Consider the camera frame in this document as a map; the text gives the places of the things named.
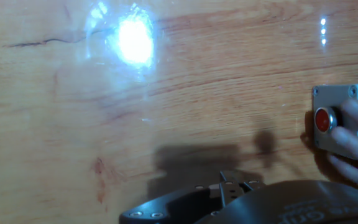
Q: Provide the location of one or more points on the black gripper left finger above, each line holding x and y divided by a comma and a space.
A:
179, 202

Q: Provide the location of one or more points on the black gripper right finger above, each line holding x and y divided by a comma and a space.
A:
232, 186

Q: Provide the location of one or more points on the grey box with red button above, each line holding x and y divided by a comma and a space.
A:
325, 96

